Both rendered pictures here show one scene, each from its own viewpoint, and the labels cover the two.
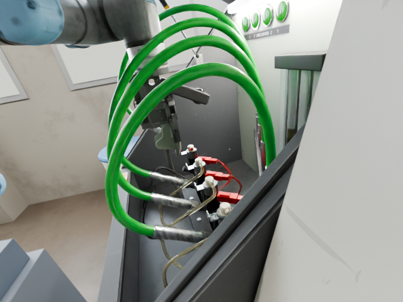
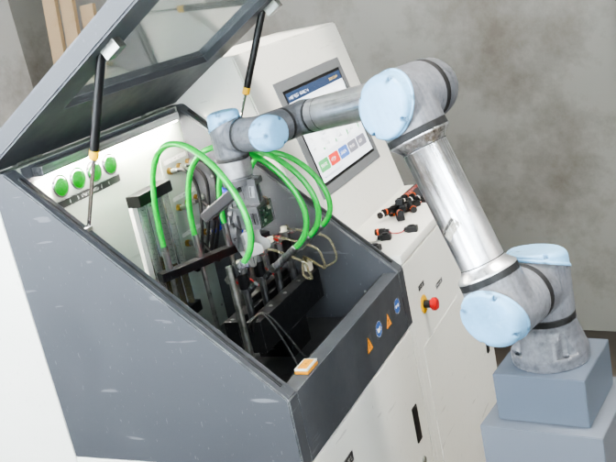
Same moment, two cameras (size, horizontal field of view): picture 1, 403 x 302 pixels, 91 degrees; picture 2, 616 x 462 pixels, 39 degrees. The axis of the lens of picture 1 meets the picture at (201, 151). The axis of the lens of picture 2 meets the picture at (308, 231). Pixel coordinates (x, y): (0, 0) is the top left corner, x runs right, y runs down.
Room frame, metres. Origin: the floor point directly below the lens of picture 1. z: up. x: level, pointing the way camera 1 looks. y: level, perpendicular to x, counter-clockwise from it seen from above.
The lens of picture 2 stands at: (1.88, 1.38, 1.70)
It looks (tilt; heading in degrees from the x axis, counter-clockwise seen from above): 16 degrees down; 219
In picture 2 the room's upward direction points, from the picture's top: 12 degrees counter-clockwise
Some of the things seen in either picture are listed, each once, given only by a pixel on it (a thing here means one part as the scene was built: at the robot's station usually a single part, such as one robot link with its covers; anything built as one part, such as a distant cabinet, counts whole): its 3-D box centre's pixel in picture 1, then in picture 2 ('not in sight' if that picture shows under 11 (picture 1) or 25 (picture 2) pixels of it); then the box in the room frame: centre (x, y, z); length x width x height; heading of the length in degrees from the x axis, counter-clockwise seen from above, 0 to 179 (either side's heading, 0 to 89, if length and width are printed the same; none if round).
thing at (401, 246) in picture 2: not in sight; (402, 220); (-0.25, 0.04, 0.96); 0.70 x 0.22 x 0.03; 11
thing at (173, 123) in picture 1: (173, 124); not in sight; (0.44, 0.05, 1.19); 0.05 x 0.02 x 0.09; 11
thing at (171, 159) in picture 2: not in sight; (189, 201); (0.28, -0.28, 1.20); 0.13 x 0.03 x 0.31; 11
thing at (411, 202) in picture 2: not in sight; (403, 203); (-0.29, 0.03, 1.01); 0.23 x 0.11 x 0.06; 11
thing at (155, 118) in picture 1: (155, 98); (247, 203); (0.45, 0.08, 1.25); 0.09 x 0.08 x 0.12; 101
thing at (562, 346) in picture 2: not in sight; (547, 333); (0.39, 0.72, 0.95); 0.15 x 0.15 x 0.10
